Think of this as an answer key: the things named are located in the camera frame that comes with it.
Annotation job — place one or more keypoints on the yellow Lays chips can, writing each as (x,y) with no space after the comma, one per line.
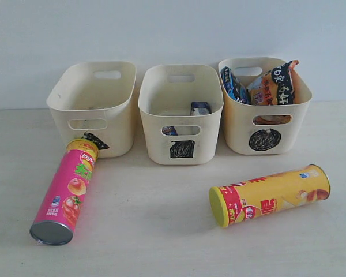
(237,202)

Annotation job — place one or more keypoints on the blue white milk carton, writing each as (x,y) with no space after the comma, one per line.
(197,108)

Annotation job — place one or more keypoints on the cream left plastic bin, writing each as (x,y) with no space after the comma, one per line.
(94,101)

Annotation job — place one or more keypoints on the pink Lays chips can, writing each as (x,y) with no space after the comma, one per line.
(56,219)

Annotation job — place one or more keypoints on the cream plastic bin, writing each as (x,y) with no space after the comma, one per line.
(252,130)
(180,107)
(94,101)

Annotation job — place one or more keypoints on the orange noodle packet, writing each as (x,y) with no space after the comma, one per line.
(275,87)

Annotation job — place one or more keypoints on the cream middle plastic bin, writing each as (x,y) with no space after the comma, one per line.
(180,107)

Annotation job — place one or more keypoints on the cream right plastic bin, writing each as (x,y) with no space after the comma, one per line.
(252,130)

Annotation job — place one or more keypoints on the blue snack bag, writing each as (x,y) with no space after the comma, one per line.
(233,87)

